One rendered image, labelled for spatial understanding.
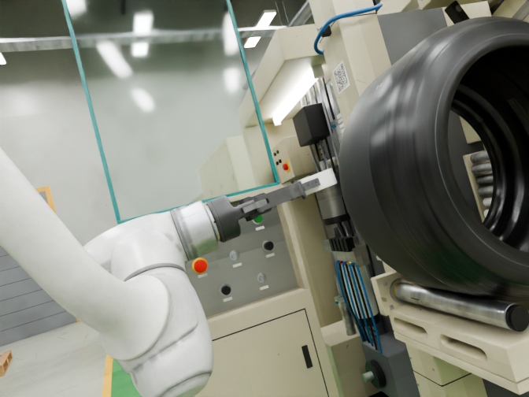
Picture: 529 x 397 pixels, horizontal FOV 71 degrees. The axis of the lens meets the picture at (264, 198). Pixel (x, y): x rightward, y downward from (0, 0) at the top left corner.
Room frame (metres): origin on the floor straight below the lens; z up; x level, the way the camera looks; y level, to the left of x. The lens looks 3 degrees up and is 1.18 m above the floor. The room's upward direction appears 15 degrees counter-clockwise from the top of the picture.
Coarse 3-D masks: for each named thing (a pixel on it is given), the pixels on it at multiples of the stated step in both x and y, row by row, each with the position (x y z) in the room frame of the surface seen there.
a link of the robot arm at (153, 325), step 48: (0, 192) 0.34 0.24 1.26; (0, 240) 0.35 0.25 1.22; (48, 240) 0.36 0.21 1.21; (48, 288) 0.37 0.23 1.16; (96, 288) 0.38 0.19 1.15; (144, 288) 0.45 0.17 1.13; (192, 288) 0.53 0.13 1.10; (144, 336) 0.42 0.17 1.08; (192, 336) 0.46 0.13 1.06; (144, 384) 0.43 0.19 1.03; (192, 384) 0.44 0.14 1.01
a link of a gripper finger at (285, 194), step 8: (296, 184) 0.62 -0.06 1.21; (272, 192) 0.60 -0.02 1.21; (280, 192) 0.61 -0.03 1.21; (288, 192) 0.61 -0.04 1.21; (296, 192) 0.62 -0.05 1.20; (304, 192) 0.63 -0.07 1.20; (256, 200) 0.58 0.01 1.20; (272, 200) 0.60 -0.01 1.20; (280, 200) 0.61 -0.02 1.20; (288, 200) 0.61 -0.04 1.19; (264, 208) 0.59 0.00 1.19
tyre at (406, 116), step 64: (448, 64) 0.63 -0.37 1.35; (512, 64) 0.84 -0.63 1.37; (384, 128) 0.65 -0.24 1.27; (512, 128) 0.96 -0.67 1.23; (384, 192) 0.66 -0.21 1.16; (448, 192) 0.61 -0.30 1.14; (512, 192) 0.97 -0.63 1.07; (384, 256) 0.80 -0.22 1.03; (448, 256) 0.63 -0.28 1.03; (512, 256) 0.63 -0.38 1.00
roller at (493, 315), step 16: (400, 288) 0.93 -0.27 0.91; (416, 288) 0.88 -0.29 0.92; (432, 288) 0.84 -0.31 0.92; (432, 304) 0.82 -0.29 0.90; (448, 304) 0.77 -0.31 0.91; (464, 304) 0.72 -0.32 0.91; (480, 304) 0.69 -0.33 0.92; (496, 304) 0.66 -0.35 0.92; (512, 304) 0.64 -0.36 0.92; (480, 320) 0.69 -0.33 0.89; (496, 320) 0.65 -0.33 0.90; (512, 320) 0.63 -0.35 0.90; (528, 320) 0.64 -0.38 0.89
